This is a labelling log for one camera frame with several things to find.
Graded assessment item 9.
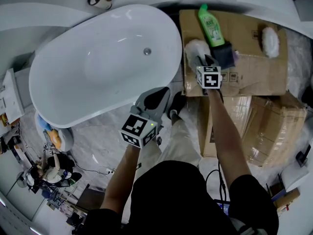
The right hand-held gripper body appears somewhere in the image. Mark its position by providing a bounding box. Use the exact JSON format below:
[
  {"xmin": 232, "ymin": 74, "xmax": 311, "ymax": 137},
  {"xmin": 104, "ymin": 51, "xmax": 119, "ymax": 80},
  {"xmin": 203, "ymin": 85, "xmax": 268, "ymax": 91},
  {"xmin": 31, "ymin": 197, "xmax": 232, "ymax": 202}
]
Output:
[{"xmin": 196, "ymin": 62, "xmax": 223, "ymax": 90}]

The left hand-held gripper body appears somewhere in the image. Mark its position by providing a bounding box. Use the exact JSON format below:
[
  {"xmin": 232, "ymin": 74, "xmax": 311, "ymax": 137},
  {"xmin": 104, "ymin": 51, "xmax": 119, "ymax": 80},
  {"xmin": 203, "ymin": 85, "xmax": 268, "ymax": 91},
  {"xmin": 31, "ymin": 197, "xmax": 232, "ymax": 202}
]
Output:
[{"xmin": 119, "ymin": 99, "xmax": 164, "ymax": 149}]

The white fluffy cleaning tool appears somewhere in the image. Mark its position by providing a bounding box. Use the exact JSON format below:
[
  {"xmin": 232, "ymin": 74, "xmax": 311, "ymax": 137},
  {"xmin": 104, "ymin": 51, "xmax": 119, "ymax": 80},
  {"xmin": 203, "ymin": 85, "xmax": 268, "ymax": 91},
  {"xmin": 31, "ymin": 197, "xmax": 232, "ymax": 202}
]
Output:
[{"xmin": 183, "ymin": 39, "xmax": 212, "ymax": 69}]

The white bathtub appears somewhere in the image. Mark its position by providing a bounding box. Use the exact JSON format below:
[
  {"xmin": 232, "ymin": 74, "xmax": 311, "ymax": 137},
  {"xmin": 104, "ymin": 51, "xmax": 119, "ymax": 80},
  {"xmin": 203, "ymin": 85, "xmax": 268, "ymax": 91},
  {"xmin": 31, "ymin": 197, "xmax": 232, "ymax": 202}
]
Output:
[{"xmin": 28, "ymin": 4, "xmax": 183, "ymax": 129}]

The person's right forearm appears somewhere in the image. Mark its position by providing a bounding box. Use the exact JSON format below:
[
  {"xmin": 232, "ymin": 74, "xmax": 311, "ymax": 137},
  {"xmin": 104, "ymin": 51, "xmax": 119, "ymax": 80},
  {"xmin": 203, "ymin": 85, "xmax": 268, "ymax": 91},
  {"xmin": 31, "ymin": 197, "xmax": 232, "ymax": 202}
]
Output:
[{"xmin": 207, "ymin": 88, "xmax": 253, "ymax": 189}]

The person's left forearm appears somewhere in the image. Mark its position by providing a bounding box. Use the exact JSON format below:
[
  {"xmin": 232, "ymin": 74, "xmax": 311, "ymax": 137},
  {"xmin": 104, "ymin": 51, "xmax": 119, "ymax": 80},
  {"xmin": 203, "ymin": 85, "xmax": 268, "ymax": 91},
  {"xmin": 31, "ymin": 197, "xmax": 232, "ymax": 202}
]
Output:
[{"xmin": 100, "ymin": 141, "xmax": 148, "ymax": 212}]

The person's black shoe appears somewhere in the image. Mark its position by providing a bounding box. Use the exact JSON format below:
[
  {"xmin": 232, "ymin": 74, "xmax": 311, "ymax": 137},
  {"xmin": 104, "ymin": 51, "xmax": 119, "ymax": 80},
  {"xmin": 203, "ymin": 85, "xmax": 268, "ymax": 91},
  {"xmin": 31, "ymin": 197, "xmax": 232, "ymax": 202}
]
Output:
[{"xmin": 167, "ymin": 91, "xmax": 187, "ymax": 120}]

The dark blue cloth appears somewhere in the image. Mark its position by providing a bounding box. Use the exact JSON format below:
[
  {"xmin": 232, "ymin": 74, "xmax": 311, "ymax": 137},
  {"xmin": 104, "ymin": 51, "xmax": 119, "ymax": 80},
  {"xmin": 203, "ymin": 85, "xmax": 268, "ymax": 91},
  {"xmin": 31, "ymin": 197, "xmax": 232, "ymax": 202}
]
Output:
[{"xmin": 210, "ymin": 41, "xmax": 236, "ymax": 71}]

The green detergent bottle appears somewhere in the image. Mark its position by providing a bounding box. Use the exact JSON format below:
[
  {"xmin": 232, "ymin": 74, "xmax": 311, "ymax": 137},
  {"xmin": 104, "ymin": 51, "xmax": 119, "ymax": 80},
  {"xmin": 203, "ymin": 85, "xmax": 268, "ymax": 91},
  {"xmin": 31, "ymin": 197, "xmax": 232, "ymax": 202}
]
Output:
[{"xmin": 197, "ymin": 3, "xmax": 226, "ymax": 48}]

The person's beige trouser leg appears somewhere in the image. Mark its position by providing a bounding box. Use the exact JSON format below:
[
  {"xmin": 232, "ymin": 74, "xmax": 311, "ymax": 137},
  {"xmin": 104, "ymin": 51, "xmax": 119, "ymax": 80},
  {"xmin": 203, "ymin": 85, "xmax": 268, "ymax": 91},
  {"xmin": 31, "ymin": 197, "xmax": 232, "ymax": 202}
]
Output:
[{"xmin": 155, "ymin": 116, "xmax": 202, "ymax": 167}]

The flat brown cardboard box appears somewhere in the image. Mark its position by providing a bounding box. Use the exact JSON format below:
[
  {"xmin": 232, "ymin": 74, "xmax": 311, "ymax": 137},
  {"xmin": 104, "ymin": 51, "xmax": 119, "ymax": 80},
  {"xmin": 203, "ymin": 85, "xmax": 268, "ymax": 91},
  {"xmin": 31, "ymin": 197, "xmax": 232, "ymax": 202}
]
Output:
[{"xmin": 179, "ymin": 8, "xmax": 289, "ymax": 97}]

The white power strip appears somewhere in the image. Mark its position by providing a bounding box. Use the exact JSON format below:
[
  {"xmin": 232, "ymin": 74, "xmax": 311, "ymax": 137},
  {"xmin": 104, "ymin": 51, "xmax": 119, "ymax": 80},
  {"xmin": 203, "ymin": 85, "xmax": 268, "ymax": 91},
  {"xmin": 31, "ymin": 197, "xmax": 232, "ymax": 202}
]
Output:
[{"xmin": 98, "ymin": 165, "xmax": 116, "ymax": 176}]

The tall brown cardboard box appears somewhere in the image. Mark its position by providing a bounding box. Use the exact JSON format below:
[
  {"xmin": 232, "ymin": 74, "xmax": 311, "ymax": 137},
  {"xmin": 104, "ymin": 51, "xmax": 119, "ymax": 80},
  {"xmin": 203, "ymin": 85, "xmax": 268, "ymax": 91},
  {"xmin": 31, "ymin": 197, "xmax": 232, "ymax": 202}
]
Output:
[{"xmin": 197, "ymin": 95, "xmax": 254, "ymax": 158}]

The white stool with cloths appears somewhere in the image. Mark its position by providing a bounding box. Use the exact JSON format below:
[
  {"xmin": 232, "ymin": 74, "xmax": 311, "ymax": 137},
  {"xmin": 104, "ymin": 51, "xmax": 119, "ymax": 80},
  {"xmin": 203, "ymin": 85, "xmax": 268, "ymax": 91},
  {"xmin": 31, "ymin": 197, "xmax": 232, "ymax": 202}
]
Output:
[{"xmin": 34, "ymin": 111, "xmax": 74, "ymax": 153}]

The person's black shirt torso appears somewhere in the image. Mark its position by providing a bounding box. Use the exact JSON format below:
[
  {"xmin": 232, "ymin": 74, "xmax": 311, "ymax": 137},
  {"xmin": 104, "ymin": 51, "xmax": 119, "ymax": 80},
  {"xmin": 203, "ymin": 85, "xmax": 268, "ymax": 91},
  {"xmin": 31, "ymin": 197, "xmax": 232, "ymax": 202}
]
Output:
[{"xmin": 84, "ymin": 160, "xmax": 280, "ymax": 235}]

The wrapped brown cardboard box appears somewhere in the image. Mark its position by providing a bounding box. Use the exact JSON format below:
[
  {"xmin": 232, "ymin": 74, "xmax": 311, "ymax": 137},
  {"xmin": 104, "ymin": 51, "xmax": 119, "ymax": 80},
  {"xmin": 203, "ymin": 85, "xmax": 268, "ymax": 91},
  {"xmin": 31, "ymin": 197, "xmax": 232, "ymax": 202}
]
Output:
[{"xmin": 242, "ymin": 92, "xmax": 308, "ymax": 168}]

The blue screen tablet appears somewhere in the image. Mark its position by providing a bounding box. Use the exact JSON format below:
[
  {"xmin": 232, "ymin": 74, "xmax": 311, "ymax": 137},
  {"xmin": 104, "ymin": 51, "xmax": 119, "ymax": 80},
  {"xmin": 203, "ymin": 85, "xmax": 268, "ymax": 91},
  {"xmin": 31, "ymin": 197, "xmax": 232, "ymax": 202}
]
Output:
[{"xmin": 213, "ymin": 199, "xmax": 231, "ymax": 216}]

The small black stand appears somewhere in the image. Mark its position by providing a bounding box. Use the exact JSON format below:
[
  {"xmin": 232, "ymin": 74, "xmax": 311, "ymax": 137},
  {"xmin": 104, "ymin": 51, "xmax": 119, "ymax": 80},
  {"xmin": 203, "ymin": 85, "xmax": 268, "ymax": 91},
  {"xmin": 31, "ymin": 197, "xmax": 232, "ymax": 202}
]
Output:
[{"xmin": 295, "ymin": 144, "xmax": 312, "ymax": 167}]

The white cabinet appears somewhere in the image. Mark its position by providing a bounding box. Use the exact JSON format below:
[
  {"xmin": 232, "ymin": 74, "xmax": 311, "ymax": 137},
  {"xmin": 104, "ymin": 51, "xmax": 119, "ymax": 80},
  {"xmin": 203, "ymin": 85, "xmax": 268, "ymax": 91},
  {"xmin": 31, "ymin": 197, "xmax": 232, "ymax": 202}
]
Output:
[{"xmin": 0, "ymin": 68, "xmax": 25, "ymax": 125}]

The small brown carton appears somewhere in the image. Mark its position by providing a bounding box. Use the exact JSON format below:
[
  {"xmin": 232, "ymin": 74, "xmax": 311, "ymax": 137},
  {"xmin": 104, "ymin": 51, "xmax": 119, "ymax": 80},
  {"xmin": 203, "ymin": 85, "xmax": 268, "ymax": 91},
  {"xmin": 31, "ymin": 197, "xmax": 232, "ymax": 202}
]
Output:
[{"xmin": 271, "ymin": 188, "xmax": 301, "ymax": 212}]

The black cable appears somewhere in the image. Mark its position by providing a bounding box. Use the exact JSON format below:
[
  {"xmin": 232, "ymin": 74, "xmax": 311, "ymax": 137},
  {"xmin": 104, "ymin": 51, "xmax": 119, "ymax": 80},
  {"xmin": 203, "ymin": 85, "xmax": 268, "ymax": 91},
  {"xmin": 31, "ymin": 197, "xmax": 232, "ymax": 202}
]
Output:
[{"xmin": 204, "ymin": 168, "xmax": 231, "ymax": 203}]

